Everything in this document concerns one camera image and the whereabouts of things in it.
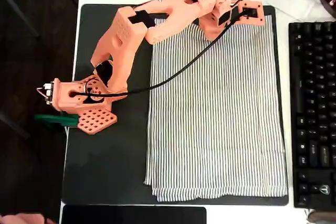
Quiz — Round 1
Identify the striped grey white cloth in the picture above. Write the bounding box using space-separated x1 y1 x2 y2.
143 15 287 202

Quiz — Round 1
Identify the orange robot base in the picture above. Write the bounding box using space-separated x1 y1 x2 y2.
51 78 118 135

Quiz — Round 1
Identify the person's hand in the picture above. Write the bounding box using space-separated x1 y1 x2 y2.
0 212 56 224

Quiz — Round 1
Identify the white paper sheet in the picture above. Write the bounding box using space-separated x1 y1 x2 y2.
262 0 334 23

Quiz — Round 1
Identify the black keyboard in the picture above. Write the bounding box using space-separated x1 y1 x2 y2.
288 21 336 209

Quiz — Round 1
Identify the black desk mat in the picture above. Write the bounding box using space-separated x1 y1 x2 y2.
61 4 289 206

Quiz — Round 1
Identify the controller circuit board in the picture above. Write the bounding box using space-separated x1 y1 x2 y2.
36 81 55 105

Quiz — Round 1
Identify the green clamp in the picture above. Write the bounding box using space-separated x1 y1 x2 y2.
34 113 79 129

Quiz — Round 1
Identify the grey metal chair leg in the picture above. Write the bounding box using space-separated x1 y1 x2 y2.
0 110 30 140
0 0 41 38

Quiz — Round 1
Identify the black tablet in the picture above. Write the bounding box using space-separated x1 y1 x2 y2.
61 206 207 224

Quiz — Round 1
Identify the brown object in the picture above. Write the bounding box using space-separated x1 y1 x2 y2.
306 209 336 224

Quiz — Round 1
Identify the orange gripper camera mount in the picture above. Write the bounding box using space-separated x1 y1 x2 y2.
230 0 265 27

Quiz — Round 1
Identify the black camera cable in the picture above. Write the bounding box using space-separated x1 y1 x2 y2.
69 8 246 98

